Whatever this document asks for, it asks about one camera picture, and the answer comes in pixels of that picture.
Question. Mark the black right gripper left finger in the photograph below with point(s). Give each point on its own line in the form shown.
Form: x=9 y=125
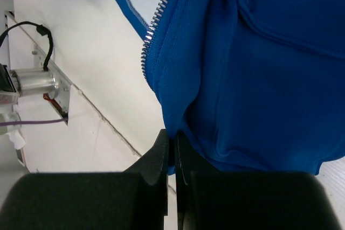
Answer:
x=136 y=198

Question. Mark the blue zip-up vest jacket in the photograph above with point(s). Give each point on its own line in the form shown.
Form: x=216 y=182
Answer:
x=253 y=84

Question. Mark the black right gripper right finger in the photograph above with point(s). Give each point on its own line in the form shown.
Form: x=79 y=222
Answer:
x=211 y=199

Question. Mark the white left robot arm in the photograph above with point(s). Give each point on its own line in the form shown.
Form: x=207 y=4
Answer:
x=18 y=83

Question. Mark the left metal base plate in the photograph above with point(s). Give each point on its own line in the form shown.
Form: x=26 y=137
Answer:
x=61 y=102

